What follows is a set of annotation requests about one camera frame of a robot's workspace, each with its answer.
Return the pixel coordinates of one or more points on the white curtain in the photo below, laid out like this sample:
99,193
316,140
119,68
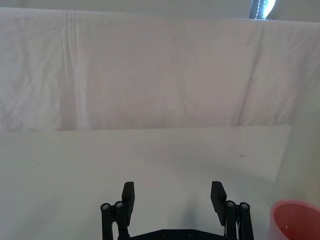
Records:
150,75

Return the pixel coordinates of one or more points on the pink plastic cup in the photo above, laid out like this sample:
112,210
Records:
295,226

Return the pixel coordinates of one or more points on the white table cloth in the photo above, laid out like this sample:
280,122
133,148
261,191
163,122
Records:
75,175

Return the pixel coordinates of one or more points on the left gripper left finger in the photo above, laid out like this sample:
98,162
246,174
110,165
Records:
128,200

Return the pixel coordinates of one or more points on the cream vacuum bottle steel neck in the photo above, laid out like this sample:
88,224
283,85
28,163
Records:
300,162

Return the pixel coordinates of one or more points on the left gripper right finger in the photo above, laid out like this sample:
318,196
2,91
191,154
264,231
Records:
218,200

